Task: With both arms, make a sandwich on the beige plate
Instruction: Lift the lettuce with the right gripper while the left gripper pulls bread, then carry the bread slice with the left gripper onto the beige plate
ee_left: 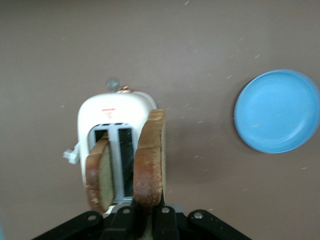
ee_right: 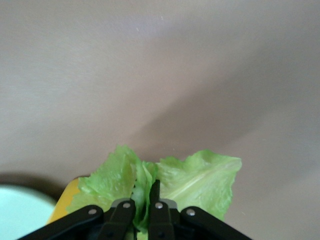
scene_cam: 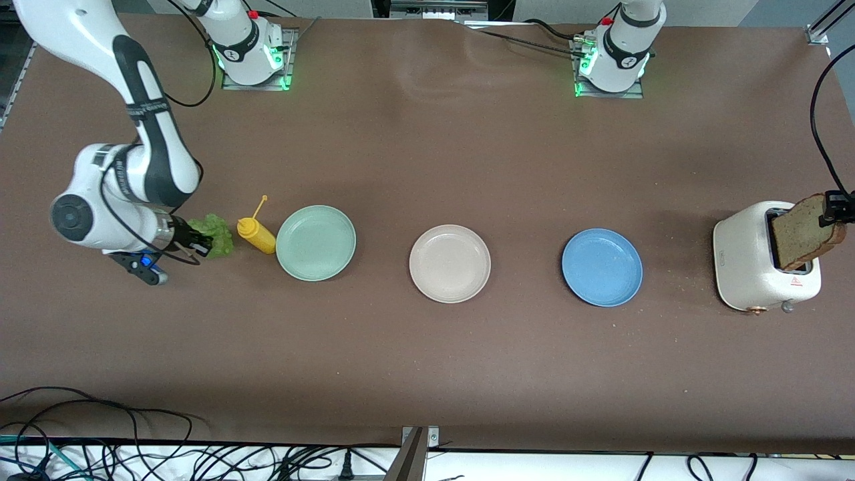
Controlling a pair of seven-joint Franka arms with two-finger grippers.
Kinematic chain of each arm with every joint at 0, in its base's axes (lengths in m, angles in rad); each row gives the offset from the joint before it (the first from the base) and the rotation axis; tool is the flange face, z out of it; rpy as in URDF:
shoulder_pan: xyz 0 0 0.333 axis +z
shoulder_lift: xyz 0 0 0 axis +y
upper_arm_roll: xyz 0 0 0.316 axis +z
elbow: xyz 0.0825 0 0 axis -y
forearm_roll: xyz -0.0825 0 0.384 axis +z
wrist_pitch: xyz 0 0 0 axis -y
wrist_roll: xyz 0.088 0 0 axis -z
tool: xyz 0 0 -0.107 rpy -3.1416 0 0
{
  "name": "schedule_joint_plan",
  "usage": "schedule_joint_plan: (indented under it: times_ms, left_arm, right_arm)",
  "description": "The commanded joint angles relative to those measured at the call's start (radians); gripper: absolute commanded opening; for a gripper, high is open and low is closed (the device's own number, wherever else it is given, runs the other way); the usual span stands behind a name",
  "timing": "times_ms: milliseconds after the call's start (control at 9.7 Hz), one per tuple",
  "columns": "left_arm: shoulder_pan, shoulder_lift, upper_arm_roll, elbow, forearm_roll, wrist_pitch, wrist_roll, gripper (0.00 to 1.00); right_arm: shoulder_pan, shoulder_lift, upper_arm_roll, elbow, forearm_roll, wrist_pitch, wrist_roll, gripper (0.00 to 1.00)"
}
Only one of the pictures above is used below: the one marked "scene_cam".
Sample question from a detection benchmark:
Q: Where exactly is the white toaster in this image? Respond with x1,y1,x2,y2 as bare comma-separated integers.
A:
712,200,822,315

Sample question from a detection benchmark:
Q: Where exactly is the blue plate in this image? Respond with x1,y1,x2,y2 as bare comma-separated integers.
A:
561,228,644,308

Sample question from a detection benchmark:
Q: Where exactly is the grey metal bar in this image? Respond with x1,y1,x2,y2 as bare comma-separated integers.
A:
382,428,430,481

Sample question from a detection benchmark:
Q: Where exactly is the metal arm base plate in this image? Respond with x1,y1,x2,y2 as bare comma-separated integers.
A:
570,37,645,100
222,28,298,92

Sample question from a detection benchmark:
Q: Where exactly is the yellow mustard squeeze bottle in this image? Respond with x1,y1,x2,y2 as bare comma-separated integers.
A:
237,195,277,255

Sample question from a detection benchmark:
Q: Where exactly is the mint green plate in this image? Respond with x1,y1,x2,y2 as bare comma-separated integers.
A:
275,204,357,282

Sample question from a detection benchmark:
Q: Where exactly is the small aluminium bracket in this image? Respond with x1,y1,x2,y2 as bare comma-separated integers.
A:
401,426,440,450

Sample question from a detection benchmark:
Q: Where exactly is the beige plate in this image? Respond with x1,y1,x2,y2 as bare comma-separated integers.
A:
409,224,492,304

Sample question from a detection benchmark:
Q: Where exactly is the aluminium frame profile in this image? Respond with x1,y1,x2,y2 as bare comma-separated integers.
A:
0,40,37,131
805,0,855,46

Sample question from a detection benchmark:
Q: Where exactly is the teal cable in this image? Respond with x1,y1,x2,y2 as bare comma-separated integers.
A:
0,434,91,480

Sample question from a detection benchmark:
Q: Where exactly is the black base cable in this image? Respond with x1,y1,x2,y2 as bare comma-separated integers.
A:
461,19,588,57

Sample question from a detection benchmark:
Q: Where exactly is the grey metal rail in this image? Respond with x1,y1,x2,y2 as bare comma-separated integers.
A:
389,0,490,17

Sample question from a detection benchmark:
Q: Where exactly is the green lettuce leaf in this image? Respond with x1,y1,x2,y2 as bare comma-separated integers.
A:
187,214,234,260

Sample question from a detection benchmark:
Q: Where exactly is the brown bread slice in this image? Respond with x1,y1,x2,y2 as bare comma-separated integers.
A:
770,194,848,271

